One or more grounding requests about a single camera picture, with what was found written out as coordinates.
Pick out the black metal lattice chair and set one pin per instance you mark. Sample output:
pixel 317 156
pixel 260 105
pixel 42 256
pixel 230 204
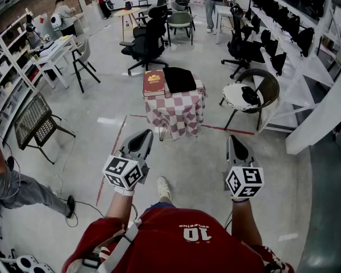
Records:
pixel 31 118

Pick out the person's right forearm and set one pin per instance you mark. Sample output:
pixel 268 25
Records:
pixel 244 223

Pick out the grey chair black legs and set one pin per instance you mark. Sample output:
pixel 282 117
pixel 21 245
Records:
pixel 85 50

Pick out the white desk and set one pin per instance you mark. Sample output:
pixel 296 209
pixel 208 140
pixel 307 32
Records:
pixel 54 53

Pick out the white round seat cushion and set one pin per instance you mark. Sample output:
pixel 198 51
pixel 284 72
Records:
pixel 233 95

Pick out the white shelving unit with boxes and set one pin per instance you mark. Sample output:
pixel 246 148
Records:
pixel 5 48

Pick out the black office chair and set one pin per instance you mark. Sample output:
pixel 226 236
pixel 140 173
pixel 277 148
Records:
pixel 152 38
pixel 238 47
pixel 138 31

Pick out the white round-window backpack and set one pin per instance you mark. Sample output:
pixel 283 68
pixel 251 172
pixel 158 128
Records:
pixel 56 21
pixel 42 269
pixel 27 262

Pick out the dark wicker round chair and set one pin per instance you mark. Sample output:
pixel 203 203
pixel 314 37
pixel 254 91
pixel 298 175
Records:
pixel 272 87

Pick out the table with checkered tablecloth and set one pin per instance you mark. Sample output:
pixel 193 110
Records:
pixel 176 109

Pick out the person's white shoe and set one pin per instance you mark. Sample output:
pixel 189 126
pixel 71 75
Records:
pixel 163 186

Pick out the grey-green chair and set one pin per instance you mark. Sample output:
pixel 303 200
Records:
pixel 180 20

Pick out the black jug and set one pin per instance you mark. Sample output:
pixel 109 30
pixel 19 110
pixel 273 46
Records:
pixel 128 6

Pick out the red book gold emblem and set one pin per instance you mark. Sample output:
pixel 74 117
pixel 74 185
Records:
pixel 153 85

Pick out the white wristband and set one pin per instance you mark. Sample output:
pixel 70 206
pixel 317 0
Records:
pixel 125 191

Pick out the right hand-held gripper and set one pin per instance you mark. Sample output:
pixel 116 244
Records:
pixel 244 181

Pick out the white refrigerator red sticker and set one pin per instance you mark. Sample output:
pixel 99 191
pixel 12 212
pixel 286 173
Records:
pixel 44 25

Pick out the person's blue shorts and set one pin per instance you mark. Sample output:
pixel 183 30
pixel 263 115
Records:
pixel 156 206

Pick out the rows of black bags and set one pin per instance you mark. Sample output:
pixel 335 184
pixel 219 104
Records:
pixel 278 61

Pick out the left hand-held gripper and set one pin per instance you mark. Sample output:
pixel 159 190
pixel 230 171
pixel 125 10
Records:
pixel 122 172

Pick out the round wooden table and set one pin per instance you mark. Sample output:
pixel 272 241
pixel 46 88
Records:
pixel 128 11

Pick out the white table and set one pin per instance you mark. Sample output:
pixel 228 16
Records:
pixel 223 10

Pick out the person's left forearm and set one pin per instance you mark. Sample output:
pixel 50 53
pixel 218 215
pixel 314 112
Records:
pixel 119 209

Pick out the person's red jersey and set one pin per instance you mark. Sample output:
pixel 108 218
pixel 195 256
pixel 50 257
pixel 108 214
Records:
pixel 173 252

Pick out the white slanted beam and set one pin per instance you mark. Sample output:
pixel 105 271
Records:
pixel 321 118

